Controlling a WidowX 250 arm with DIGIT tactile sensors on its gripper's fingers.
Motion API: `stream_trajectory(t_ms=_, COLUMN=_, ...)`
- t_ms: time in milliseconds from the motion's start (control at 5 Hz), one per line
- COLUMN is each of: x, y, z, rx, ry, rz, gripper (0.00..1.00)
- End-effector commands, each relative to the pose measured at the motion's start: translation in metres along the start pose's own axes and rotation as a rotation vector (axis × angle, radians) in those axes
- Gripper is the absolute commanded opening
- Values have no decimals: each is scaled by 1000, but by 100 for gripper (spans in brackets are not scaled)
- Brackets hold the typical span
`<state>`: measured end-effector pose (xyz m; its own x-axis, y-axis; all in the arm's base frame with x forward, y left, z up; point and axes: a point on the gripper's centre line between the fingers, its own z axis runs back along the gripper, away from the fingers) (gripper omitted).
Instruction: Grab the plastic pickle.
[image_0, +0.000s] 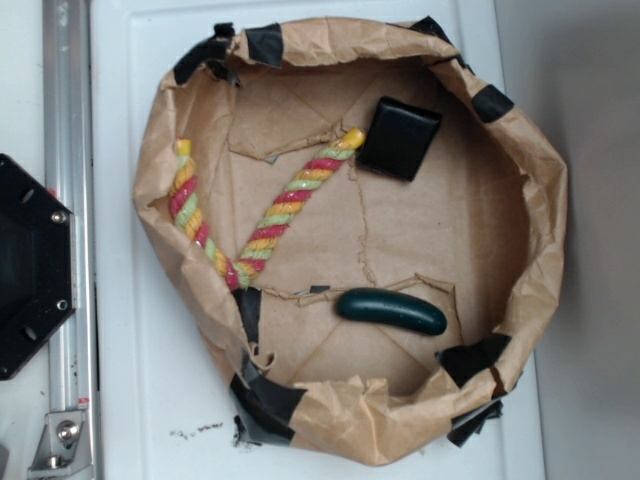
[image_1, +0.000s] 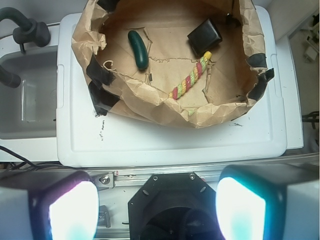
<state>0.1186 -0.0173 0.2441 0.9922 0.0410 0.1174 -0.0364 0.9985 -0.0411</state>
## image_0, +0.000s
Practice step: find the brown paper taped bin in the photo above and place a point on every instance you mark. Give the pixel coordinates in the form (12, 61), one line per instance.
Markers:
(479, 233)

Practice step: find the white plastic tray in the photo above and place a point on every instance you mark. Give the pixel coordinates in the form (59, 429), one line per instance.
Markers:
(165, 410)

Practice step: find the metal corner bracket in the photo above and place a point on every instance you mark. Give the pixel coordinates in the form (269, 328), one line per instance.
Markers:
(64, 450)

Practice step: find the black rectangular pouch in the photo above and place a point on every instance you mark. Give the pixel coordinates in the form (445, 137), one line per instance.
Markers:
(398, 138)

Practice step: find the multicoloured twisted rope toy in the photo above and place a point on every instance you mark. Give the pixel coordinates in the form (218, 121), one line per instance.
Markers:
(240, 272)

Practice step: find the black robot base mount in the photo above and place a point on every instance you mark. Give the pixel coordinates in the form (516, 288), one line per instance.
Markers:
(37, 286)

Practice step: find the aluminium extrusion rail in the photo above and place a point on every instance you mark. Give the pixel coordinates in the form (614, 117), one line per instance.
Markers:
(73, 364)

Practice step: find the dark green plastic pickle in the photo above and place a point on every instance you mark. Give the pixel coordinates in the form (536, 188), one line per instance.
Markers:
(391, 308)

